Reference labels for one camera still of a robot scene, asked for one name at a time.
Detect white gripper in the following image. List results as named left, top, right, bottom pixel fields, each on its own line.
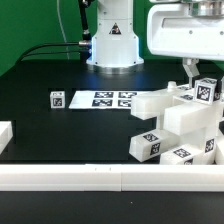
left=147, top=3, right=224, bottom=87

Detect small white tagged cube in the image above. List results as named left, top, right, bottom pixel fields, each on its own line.
left=50, top=91, right=65, bottom=108
left=193, top=78, right=220, bottom=105

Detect white chair back pieces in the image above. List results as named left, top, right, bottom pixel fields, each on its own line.
left=131, top=81, right=222, bottom=135

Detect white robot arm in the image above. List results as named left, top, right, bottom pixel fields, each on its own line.
left=87, top=0, right=224, bottom=78

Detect white flat tagged sheet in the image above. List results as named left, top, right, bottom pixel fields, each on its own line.
left=69, top=90, right=143, bottom=109

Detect black cables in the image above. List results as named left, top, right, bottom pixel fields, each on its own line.
left=18, top=0, right=93, bottom=63

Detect white U-shaped fence wall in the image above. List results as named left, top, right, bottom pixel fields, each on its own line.
left=0, top=121, right=224, bottom=193

